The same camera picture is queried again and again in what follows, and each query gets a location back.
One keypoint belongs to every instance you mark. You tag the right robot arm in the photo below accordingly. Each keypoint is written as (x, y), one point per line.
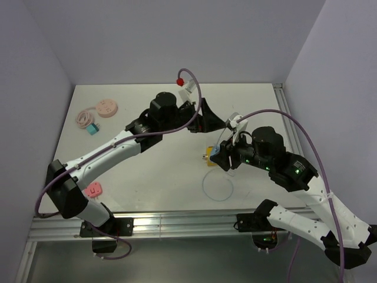
(337, 231)

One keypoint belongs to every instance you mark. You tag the pink plug adapter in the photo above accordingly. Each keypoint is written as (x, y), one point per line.
(93, 190)

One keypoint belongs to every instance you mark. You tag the aluminium front rail frame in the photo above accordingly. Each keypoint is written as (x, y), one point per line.
(169, 247)

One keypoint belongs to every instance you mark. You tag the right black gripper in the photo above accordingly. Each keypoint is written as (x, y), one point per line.
(222, 157)

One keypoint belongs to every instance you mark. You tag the light blue charger plug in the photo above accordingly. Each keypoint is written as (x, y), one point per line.
(215, 151)

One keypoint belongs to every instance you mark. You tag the pink round power strip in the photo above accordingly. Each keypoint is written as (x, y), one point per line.
(106, 108)

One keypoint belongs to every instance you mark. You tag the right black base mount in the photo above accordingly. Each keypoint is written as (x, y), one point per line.
(264, 235)

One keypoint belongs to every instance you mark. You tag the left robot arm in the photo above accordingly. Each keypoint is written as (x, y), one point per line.
(67, 181)

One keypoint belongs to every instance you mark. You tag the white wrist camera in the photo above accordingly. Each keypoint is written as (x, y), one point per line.
(236, 124)
(186, 89)

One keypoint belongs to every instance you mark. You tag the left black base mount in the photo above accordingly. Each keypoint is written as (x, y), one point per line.
(106, 238)

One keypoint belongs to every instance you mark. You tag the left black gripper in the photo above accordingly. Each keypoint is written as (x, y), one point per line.
(208, 121)

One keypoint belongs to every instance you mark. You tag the teal plug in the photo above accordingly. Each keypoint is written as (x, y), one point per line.
(93, 128)

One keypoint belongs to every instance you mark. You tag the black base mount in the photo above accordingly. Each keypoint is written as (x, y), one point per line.
(106, 238)
(264, 235)

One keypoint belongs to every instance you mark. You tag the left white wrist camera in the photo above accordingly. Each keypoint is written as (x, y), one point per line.
(186, 89)

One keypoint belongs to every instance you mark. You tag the aluminium right side rail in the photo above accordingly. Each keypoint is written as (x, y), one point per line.
(290, 126)

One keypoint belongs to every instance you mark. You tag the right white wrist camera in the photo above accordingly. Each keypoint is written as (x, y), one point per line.
(236, 124)

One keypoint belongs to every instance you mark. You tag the yellow cube power adapter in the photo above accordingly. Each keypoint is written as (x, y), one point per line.
(210, 150)

